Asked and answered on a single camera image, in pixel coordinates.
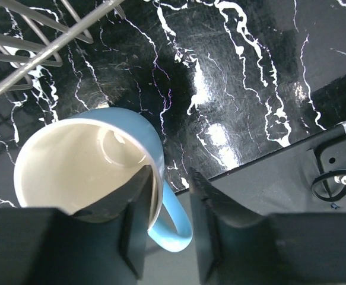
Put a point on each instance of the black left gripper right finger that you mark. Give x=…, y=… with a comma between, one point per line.
x=229, y=237

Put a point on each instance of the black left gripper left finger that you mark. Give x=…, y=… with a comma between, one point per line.
x=118, y=229

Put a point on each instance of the light blue ceramic mug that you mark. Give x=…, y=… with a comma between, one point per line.
x=75, y=162

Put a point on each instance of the grey wire dish rack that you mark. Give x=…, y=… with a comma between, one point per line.
x=26, y=55

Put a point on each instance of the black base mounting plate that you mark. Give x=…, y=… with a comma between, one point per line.
x=280, y=182

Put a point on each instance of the black cable tie loop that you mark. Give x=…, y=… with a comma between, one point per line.
x=330, y=186

